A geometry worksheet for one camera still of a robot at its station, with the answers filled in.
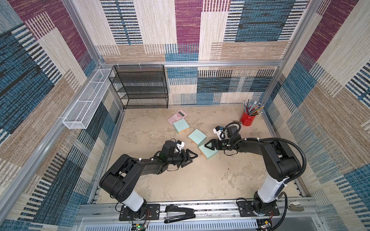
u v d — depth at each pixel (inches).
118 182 17.6
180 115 44.0
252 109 41.1
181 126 41.4
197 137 39.1
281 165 19.1
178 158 30.7
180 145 33.5
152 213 28.7
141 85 42.6
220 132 35.0
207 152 35.3
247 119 40.3
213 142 33.5
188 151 31.4
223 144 32.9
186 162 31.5
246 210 28.8
